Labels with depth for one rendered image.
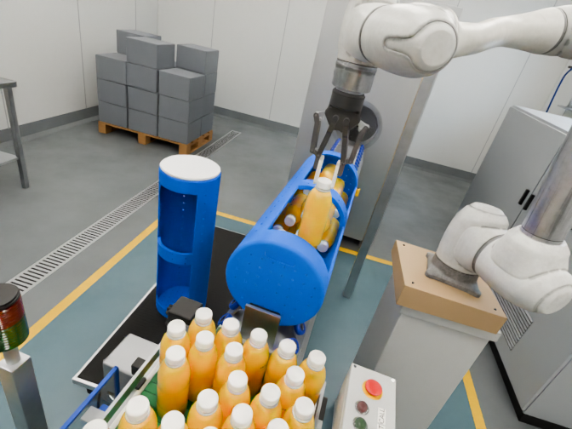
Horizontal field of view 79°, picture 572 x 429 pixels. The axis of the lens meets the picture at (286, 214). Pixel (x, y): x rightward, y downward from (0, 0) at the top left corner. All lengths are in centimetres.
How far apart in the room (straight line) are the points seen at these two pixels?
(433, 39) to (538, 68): 572
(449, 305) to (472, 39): 78
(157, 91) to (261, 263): 380
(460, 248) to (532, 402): 147
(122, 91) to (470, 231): 423
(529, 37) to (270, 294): 88
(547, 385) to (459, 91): 448
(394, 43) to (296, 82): 541
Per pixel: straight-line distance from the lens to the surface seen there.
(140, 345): 113
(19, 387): 87
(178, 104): 445
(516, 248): 112
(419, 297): 121
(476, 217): 124
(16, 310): 73
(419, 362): 144
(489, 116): 625
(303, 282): 93
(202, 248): 183
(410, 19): 64
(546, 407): 261
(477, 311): 127
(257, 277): 97
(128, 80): 473
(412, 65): 63
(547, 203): 110
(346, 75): 80
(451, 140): 622
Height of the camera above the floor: 173
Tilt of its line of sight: 29 degrees down
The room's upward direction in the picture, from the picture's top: 13 degrees clockwise
